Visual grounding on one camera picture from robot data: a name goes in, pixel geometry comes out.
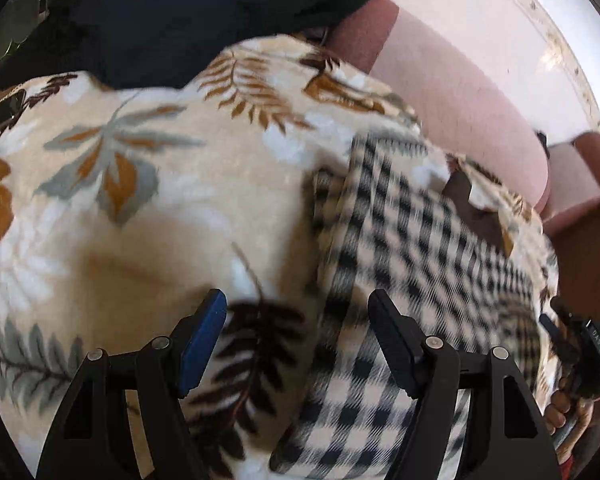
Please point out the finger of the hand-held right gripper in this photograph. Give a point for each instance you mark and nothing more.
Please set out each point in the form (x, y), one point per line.
(556, 332)

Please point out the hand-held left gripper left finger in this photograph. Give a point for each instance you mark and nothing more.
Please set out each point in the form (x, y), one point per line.
(205, 340)

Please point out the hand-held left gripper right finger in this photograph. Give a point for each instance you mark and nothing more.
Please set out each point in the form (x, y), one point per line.
(395, 340)

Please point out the black and beige checkered shirt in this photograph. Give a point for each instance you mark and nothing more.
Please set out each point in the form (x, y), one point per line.
(420, 240)

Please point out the person's right hand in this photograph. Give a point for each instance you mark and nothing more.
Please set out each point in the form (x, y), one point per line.
(556, 410)

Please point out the leaf print fleece blanket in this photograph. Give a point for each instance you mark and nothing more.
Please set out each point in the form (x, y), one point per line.
(155, 240)

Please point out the brown and beige armchair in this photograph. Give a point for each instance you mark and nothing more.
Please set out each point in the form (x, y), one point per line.
(580, 185)

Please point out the small black object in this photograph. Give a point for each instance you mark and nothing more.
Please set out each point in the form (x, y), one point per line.
(541, 139)

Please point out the pink sofa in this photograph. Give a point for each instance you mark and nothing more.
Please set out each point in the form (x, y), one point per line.
(455, 110)

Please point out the navy cloth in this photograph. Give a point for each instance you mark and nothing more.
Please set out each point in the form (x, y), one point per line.
(170, 25)

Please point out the black cloth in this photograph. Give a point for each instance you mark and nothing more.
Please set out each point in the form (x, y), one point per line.
(330, 0)

